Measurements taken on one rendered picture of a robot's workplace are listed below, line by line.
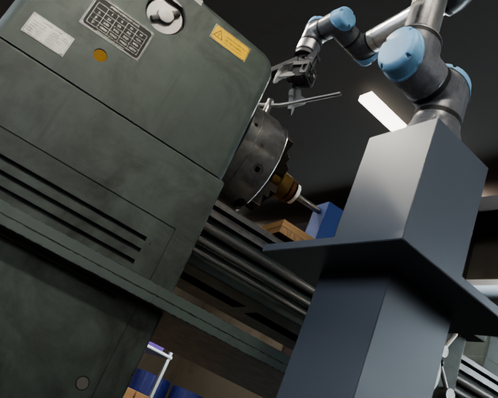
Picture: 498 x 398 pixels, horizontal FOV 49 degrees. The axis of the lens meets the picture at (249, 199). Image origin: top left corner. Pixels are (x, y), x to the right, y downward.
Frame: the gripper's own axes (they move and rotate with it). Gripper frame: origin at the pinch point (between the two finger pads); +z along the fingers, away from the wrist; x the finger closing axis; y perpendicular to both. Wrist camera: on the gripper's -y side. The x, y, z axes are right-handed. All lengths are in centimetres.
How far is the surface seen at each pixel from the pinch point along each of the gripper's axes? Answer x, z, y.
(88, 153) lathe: -48, 58, -5
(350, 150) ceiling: 275, -186, -106
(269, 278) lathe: 4, 58, 17
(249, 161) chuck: -10.2, 31.4, 6.4
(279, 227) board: 0.7, 44.6, 16.4
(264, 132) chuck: -11.2, 21.9, 7.8
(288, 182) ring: 10.2, 24.2, 8.1
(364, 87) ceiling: 188, -183, -70
